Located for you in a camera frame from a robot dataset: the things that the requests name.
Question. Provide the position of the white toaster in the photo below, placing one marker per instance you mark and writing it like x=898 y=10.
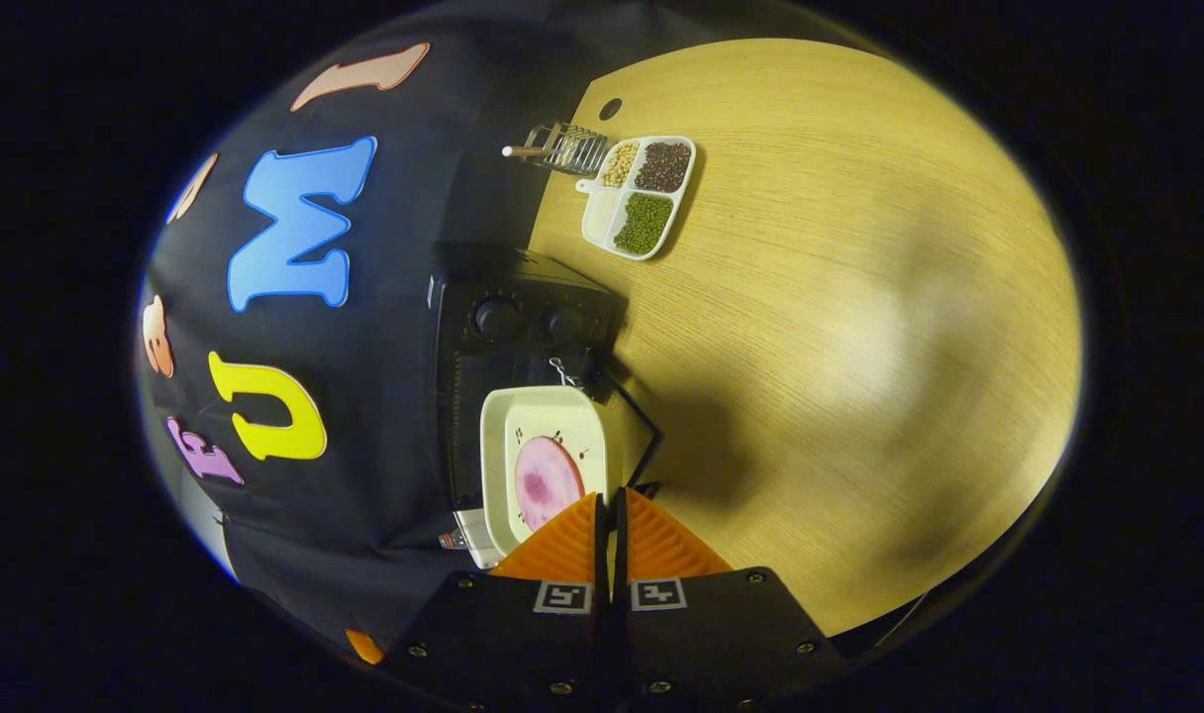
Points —
x=478 y=535

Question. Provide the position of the black backdrop cloth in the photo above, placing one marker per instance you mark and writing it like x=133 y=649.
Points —
x=394 y=297

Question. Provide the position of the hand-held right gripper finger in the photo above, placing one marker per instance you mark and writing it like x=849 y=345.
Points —
x=604 y=564
x=619 y=564

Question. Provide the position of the green mung beans pile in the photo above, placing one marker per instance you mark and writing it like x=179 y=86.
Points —
x=644 y=222

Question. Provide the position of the black electric oven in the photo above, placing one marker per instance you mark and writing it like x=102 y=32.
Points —
x=523 y=297

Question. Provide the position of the yellow soybeans pile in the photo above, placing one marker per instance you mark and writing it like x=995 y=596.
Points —
x=618 y=164

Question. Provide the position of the pink ham slice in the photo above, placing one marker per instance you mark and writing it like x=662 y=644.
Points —
x=545 y=480

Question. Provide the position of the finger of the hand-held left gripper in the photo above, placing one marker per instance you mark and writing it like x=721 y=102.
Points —
x=364 y=646

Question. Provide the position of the cream square plate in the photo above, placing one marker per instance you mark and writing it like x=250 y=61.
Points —
x=538 y=411

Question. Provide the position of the white divided bean tray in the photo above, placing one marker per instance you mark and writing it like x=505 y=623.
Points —
x=602 y=213

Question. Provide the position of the dark red beans pile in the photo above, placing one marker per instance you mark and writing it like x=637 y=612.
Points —
x=663 y=165

